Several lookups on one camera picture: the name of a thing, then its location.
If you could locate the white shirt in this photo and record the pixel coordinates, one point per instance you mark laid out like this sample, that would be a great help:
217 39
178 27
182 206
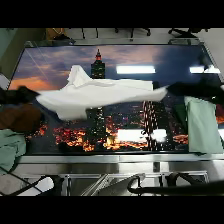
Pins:
100 94

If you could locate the dark green garment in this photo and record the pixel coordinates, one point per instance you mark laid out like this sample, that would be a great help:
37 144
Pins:
181 115

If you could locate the brown garment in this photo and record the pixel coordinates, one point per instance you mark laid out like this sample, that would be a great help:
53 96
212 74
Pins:
20 117

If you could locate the pale green garment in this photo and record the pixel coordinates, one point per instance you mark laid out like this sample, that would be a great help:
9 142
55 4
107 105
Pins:
203 126
10 146

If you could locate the silver frame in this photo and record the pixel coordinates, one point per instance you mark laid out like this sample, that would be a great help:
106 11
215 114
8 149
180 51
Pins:
100 166

